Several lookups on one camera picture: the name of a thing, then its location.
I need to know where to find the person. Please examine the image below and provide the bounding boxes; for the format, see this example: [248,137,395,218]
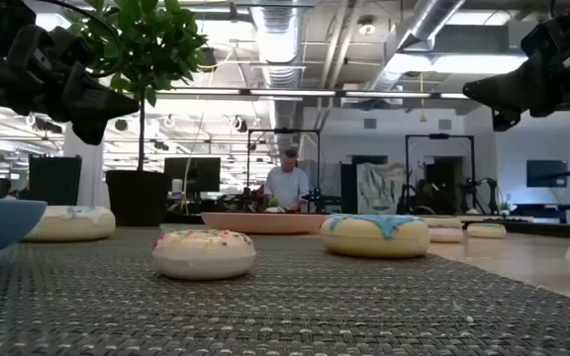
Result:
[263,147,311,214]

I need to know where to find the black cabinet panel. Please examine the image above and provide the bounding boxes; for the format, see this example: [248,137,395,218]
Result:
[28,154,83,207]

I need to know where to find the pink plate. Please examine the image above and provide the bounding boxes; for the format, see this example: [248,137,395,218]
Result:
[200,212,331,235]

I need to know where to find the white building column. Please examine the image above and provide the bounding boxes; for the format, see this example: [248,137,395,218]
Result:
[62,123,111,209]

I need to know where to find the black computer monitor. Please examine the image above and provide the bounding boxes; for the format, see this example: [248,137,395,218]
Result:
[163,156,222,194]

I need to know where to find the silver round ventilation duct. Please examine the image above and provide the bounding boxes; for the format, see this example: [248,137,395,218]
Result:
[249,0,307,154]
[363,0,467,95]

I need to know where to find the black table frame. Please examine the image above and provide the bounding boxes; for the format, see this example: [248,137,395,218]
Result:
[163,211,570,240]

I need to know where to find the white donut coloured sprinkles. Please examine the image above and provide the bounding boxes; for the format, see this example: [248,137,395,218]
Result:
[151,228,257,282]

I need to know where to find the dark wall screen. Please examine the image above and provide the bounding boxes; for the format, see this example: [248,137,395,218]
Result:
[525,159,569,189]

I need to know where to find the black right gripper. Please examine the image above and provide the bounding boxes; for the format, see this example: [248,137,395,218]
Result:
[461,14,570,134]

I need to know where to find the long ceiling light strip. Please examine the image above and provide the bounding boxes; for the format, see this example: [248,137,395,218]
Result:
[155,87,470,101]

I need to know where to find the pale draped cover cloth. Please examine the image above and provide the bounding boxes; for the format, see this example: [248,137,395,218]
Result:
[356,162,408,216]

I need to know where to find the white marbled icing donut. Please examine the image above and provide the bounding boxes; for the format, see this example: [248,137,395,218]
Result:
[21,205,117,243]

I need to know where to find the green leafy tree plant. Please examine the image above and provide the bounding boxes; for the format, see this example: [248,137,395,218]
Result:
[64,0,210,172]

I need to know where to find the blue icing donut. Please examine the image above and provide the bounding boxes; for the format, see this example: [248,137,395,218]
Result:
[319,214,431,259]

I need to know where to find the black background station frame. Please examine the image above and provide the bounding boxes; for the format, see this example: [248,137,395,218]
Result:
[404,133,477,215]
[246,128,322,214]

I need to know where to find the grey woven placemat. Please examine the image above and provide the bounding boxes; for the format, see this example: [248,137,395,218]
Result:
[0,226,570,356]

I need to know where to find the black plant pot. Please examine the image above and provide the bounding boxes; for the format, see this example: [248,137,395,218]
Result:
[105,170,173,227]

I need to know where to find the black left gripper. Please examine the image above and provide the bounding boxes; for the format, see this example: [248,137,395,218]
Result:
[6,24,141,147]

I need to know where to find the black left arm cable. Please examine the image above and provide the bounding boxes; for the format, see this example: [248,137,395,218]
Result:
[42,0,124,79]

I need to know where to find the green icing donut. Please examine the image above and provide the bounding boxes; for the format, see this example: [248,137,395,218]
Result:
[466,222,508,240]

